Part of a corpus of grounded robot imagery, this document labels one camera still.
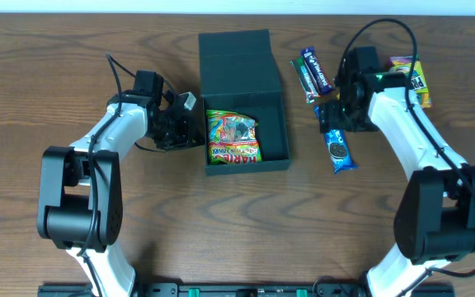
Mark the blue Oreo cookie pack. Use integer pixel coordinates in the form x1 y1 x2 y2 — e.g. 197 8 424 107
313 104 358 174

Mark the Haribo gummy candy bag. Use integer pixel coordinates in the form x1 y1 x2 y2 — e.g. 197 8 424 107
206 110 262 165

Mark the dark green gift box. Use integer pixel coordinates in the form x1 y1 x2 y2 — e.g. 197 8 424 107
198 29 290 176

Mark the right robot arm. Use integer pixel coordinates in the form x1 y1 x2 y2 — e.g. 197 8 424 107
317 47 475 296

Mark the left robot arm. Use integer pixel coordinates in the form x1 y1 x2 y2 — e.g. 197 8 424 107
37 70 205 296

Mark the green chocolate bar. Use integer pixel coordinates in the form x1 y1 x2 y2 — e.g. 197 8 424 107
290 57 320 105

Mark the purple Dairy Milk bar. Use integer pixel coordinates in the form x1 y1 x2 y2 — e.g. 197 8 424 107
301 46 334 95

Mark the green Pretz box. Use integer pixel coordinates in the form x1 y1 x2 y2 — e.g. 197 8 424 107
386 55 432 108

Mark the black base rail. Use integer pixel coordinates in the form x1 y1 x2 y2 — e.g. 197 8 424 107
37 283 456 297

